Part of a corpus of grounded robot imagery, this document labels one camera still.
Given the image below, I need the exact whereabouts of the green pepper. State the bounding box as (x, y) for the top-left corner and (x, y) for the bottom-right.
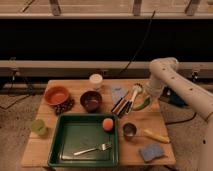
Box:
(133, 97), (151, 111)

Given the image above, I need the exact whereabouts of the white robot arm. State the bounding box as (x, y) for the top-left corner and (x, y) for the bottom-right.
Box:
(145, 57), (213, 171)

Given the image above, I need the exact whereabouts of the small metal cup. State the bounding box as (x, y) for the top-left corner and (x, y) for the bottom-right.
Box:
(123, 123), (137, 139)

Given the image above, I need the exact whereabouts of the wooden table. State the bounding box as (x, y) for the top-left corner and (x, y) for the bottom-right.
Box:
(22, 79), (176, 169)

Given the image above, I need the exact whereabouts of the blue sponge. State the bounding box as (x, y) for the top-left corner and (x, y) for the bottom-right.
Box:
(139, 143), (164, 162)

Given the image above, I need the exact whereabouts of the orange ball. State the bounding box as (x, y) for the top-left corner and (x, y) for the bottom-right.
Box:
(102, 118), (114, 131)

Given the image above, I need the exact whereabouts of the white jar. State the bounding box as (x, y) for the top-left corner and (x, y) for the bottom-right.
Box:
(89, 74), (103, 90)

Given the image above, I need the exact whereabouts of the dark brown bowl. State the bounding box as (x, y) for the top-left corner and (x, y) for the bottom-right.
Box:
(80, 91), (102, 113)

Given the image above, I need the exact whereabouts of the silver fork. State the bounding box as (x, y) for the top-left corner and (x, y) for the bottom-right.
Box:
(74, 143), (112, 156)

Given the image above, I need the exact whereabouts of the bunch of dark grapes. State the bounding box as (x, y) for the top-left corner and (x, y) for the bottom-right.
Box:
(53, 99), (75, 115)

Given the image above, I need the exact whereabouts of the green plastic tray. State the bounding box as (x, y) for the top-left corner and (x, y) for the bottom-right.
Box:
(48, 114), (119, 167)

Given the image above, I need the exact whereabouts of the orange bowl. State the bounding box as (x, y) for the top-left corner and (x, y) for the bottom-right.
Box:
(44, 86), (69, 106)

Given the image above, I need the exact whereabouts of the green plastic cup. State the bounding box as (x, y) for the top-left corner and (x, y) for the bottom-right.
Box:
(31, 119), (47, 136)

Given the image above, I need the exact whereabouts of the orange handled tool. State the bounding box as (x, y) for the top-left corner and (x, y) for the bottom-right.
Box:
(114, 98), (129, 115)

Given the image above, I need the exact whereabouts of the black cable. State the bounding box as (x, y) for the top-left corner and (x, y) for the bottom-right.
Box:
(117, 9), (157, 76)

